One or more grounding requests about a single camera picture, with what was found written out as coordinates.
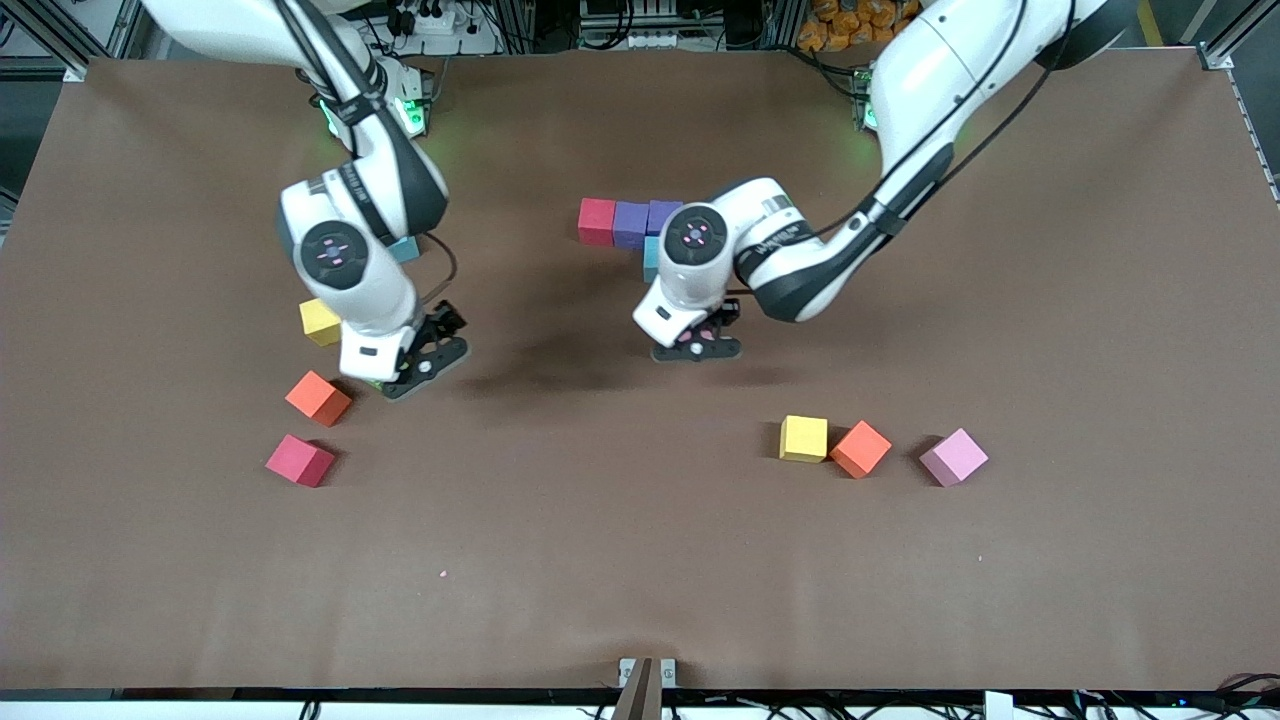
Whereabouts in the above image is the perforated aluminium side rail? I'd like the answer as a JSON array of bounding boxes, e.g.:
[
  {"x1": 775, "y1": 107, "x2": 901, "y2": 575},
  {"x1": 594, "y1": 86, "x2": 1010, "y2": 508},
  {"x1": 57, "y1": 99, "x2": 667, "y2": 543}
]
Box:
[{"x1": 1228, "y1": 70, "x2": 1280, "y2": 206}]

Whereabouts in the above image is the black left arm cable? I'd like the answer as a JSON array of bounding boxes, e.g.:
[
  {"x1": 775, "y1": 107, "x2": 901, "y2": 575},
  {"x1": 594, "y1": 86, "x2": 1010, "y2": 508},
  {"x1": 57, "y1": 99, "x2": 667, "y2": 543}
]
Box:
[{"x1": 730, "y1": 0, "x2": 1079, "y2": 298}]

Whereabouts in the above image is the pile of orange fruits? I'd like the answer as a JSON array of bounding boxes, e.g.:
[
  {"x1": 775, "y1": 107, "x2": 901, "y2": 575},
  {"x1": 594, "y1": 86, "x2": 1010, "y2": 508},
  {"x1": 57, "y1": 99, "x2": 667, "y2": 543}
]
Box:
[{"x1": 797, "y1": 0, "x2": 916, "y2": 53}]

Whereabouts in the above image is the orange foam block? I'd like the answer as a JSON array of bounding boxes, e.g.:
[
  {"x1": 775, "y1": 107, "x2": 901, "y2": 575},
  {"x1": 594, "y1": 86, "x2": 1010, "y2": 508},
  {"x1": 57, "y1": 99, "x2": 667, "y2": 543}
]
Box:
[
  {"x1": 284, "y1": 370, "x2": 354, "y2": 428},
  {"x1": 830, "y1": 420, "x2": 893, "y2": 480}
]

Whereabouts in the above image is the grey control box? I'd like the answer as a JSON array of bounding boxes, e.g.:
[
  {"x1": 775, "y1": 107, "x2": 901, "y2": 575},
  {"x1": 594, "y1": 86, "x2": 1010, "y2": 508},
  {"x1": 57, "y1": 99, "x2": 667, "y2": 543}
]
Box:
[{"x1": 578, "y1": 0, "x2": 683, "y2": 51}]

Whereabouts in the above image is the red foam block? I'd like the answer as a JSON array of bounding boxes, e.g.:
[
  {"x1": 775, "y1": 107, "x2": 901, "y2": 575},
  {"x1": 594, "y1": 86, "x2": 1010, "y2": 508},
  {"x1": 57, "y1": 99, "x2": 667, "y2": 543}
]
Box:
[
  {"x1": 265, "y1": 433, "x2": 337, "y2": 489},
  {"x1": 578, "y1": 197, "x2": 618, "y2": 248}
]

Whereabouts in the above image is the yellow foam block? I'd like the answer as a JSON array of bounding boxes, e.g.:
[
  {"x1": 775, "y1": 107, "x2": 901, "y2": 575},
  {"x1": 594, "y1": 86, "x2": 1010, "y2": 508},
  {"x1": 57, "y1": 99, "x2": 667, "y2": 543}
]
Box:
[
  {"x1": 299, "y1": 297, "x2": 344, "y2": 348},
  {"x1": 779, "y1": 415, "x2": 830, "y2": 464}
]

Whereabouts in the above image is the brown camera pole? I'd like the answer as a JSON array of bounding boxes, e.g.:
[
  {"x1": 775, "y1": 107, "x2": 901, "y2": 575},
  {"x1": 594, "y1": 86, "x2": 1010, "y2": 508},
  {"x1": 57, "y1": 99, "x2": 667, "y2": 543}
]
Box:
[{"x1": 610, "y1": 658, "x2": 664, "y2": 720}]

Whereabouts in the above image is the aluminium frame profile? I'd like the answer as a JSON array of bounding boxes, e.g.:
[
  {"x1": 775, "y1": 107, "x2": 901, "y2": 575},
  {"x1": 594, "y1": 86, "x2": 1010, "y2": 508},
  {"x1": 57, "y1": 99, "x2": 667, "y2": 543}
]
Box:
[
  {"x1": 0, "y1": 0, "x2": 89, "y2": 81},
  {"x1": 1200, "y1": 0, "x2": 1280, "y2": 71}
]

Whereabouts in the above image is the metal mounting bracket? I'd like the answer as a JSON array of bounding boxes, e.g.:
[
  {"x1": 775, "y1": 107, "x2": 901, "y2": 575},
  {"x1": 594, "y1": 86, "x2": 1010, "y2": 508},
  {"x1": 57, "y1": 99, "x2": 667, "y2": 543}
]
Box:
[{"x1": 618, "y1": 657, "x2": 678, "y2": 691}]

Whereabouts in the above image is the white power strip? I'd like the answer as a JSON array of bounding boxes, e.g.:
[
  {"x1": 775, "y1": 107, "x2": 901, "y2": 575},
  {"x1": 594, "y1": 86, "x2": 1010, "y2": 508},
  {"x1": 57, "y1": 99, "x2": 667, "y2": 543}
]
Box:
[{"x1": 385, "y1": 0, "x2": 471, "y2": 36}]

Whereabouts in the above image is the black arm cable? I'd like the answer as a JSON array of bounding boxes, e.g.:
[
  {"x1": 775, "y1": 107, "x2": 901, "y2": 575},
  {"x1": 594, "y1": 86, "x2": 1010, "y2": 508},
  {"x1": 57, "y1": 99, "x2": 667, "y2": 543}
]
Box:
[
  {"x1": 730, "y1": 0, "x2": 1079, "y2": 298},
  {"x1": 270, "y1": 0, "x2": 460, "y2": 306}
]

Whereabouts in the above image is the pink foam block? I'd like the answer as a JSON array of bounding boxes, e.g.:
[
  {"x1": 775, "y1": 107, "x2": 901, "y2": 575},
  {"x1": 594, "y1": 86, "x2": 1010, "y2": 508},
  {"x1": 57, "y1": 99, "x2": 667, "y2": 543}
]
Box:
[{"x1": 918, "y1": 427, "x2": 990, "y2": 489}]

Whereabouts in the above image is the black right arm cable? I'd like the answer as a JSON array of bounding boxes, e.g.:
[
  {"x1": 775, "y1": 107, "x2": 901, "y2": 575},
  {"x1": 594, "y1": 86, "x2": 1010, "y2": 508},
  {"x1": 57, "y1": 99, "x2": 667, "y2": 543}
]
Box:
[{"x1": 270, "y1": 0, "x2": 460, "y2": 306}]

